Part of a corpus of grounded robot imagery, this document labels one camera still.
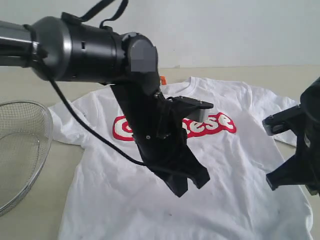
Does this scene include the round wire mesh basket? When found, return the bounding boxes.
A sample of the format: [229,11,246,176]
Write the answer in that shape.
[0,100,53,216]

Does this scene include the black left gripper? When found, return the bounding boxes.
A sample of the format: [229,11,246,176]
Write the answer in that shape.
[136,99,210,198]

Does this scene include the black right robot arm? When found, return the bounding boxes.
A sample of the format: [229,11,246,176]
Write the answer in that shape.
[262,79,320,196]

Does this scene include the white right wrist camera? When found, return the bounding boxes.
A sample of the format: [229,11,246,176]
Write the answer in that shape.
[261,104,305,137]

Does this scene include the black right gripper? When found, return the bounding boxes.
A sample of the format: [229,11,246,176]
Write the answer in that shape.
[266,107,320,195]

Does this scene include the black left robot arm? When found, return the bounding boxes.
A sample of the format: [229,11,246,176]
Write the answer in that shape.
[0,13,213,197]

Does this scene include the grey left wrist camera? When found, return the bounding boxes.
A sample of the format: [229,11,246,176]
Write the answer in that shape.
[164,96,215,121]

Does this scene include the white t-shirt with red logo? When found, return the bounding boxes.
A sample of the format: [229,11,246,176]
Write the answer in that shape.
[49,77,313,240]

